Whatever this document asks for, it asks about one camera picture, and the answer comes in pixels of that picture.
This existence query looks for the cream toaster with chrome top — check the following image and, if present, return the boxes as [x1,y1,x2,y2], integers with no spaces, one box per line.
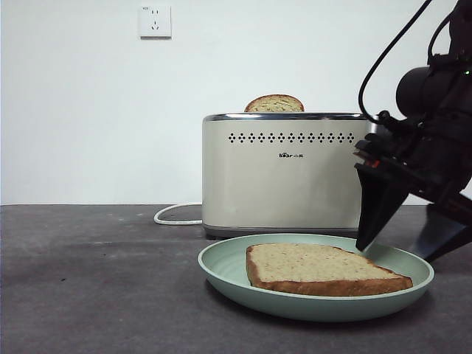
[201,112,377,240]

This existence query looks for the small brown-crusted bread slice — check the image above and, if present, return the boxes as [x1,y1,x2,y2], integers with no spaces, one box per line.
[243,94,305,113]

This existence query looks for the white wall power socket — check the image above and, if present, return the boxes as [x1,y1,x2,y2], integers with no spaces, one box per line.
[139,4,173,41]

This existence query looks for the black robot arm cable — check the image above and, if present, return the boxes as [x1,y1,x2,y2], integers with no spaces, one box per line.
[358,0,434,125]

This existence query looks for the large brown-crusted bread slice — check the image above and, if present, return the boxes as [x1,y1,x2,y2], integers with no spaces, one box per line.
[245,242,414,297]

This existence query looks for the white toaster power cord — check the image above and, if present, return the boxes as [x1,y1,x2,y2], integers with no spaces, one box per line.
[153,204,204,226]

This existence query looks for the pale green round plate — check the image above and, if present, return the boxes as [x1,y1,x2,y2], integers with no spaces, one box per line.
[198,232,435,323]

